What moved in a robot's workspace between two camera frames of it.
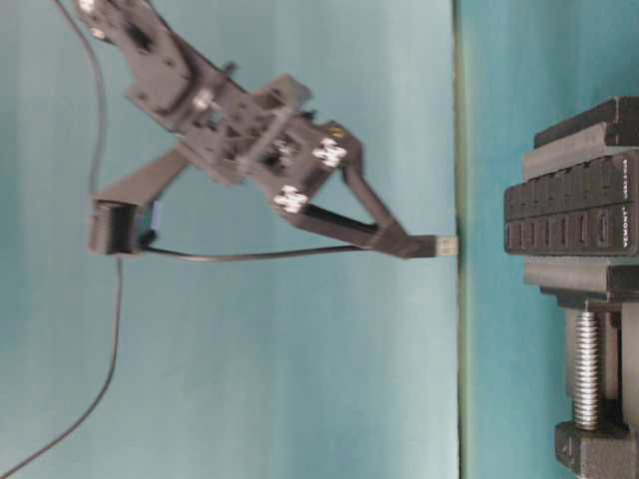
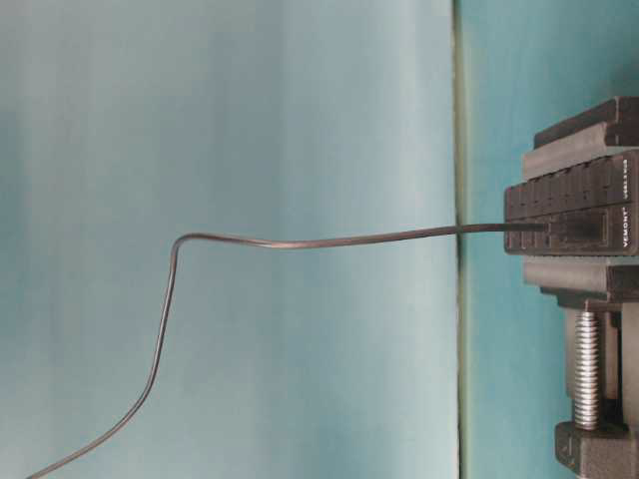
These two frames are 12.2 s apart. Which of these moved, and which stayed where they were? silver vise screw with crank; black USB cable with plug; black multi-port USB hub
Moved: black USB cable with plug
Stayed: black multi-port USB hub; silver vise screw with crank
